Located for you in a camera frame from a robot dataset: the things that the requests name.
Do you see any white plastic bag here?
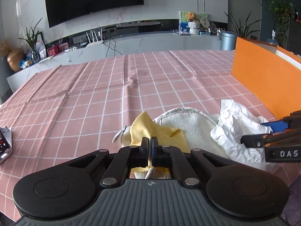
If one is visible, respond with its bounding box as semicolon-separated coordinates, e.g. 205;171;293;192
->
210;99;277;172

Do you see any white fluffy towel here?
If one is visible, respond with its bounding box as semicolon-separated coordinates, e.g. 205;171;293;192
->
112;107;228;158

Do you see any yellow cleaning cloth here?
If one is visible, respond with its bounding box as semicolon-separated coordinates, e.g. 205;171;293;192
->
121;112;190;179

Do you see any orange white cardboard box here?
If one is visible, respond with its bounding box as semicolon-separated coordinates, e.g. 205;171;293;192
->
232;37;300;119

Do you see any pink checked tablecloth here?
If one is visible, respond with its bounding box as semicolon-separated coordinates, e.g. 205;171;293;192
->
1;50;274;220

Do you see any blue water bottle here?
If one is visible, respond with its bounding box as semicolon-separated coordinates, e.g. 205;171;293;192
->
266;30;278;45

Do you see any green potted plant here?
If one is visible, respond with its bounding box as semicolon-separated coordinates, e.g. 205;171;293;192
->
224;12;261;38

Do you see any grey metal trash can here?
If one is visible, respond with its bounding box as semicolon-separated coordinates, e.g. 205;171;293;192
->
220;31;238;50

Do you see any hanging vine plant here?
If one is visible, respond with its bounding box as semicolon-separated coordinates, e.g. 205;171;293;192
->
259;0;300;46

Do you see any white paper fan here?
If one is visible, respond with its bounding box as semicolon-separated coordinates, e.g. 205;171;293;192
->
199;17;210;32

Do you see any red box on bench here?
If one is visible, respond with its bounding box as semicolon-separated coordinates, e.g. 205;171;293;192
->
47;45;60;56

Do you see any teddy bear in pot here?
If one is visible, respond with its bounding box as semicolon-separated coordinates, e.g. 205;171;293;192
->
186;12;201;35

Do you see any green picture book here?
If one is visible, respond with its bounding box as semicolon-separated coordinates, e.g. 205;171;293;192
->
179;11;210;35

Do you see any gold round vase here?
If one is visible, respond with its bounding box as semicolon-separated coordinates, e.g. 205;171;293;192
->
7;48;25;72

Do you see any white wifi router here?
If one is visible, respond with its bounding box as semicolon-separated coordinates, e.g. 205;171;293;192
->
86;29;104;47

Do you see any small plant in glass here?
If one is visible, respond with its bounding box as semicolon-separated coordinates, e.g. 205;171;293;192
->
19;18;42;64

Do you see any white marble TV bench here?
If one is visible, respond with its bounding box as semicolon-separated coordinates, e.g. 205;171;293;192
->
7;33;220;92

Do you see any black power cable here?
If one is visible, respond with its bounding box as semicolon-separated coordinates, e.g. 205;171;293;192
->
104;29;124;58

